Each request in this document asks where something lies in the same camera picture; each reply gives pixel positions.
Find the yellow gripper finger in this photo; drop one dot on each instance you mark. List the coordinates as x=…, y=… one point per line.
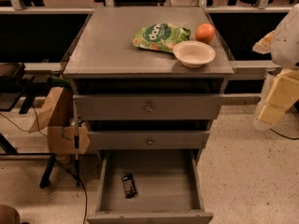
x=279, y=94

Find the black rxbar chocolate bar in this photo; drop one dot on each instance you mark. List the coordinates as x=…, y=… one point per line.
x=129, y=186

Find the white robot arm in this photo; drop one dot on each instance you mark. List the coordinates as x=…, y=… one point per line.
x=283, y=45

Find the grey drawer cabinet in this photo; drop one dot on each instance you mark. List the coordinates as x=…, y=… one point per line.
x=105, y=61

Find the grey open bottom drawer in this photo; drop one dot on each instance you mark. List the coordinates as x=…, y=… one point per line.
x=167, y=184

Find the grey middle drawer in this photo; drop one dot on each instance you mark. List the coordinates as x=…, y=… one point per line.
x=147, y=140

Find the grey top drawer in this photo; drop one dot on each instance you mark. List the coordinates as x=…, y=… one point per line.
x=148, y=106

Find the white paper bowl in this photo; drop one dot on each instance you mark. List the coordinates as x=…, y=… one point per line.
x=194, y=54

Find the orange fruit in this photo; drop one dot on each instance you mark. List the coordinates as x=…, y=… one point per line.
x=205, y=33

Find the green snack bag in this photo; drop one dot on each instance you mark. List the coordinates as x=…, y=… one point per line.
x=161, y=37

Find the brown cardboard box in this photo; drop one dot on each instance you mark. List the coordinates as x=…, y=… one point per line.
x=55, y=116

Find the brown round object corner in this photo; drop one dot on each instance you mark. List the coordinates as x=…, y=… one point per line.
x=9, y=215

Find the black table frame left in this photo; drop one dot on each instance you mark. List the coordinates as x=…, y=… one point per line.
x=13, y=85

